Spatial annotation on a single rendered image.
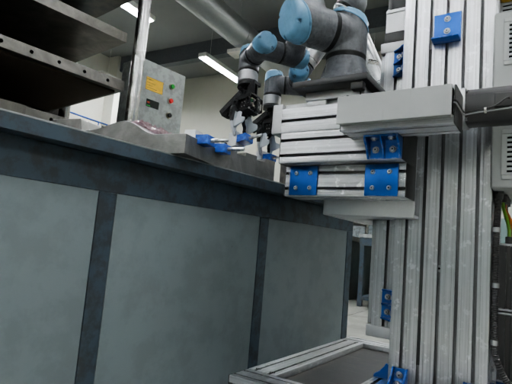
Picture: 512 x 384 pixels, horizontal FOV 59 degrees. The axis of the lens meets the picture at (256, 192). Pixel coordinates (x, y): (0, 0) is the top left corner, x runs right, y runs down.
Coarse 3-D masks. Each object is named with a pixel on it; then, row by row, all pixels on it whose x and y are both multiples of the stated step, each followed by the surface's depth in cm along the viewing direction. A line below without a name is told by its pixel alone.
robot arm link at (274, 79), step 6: (270, 72) 187; (276, 72) 187; (282, 72) 189; (270, 78) 187; (276, 78) 186; (282, 78) 187; (264, 84) 189; (270, 84) 186; (276, 84) 186; (282, 84) 186; (264, 90) 188; (270, 90) 186; (276, 90) 186; (282, 90) 187
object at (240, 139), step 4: (236, 132) 156; (232, 136) 156; (236, 136) 156; (240, 136) 154; (244, 136) 153; (248, 136) 154; (252, 136) 153; (256, 136) 152; (260, 136) 152; (232, 140) 156; (236, 140) 155; (240, 140) 154; (244, 140) 153; (248, 140) 154; (252, 140) 156; (228, 144) 157; (232, 144) 155; (236, 144) 155; (240, 144) 157; (244, 144) 156; (248, 144) 156
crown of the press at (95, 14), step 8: (64, 0) 245; (72, 0) 245; (80, 0) 244; (88, 0) 243; (96, 0) 242; (104, 0) 242; (112, 0) 241; (120, 0) 240; (128, 0) 240; (80, 8) 253; (88, 8) 252; (96, 8) 252; (104, 8) 251; (112, 8) 250; (96, 16) 260
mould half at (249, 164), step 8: (232, 152) 152; (232, 160) 152; (240, 160) 155; (248, 160) 159; (256, 160) 162; (232, 168) 152; (240, 168) 155; (248, 168) 159; (256, 168) 162; (264, 168) 165; (272, 168) 169; (264, 176) 165; (272, 176) 169
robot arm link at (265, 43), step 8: (264, 32) 153; (256, 40) 153; (264, 40) 152; (272, 40) 153; (248, 48) 158; (256, 48) 154; (264, 48) 152; (272, 48) 153; (280, 48) 157; (248, 56) 159; (256, 56) 157; (264, 56) 156; (272, 56) 157; (280, 56) 158; (256, 64) 161
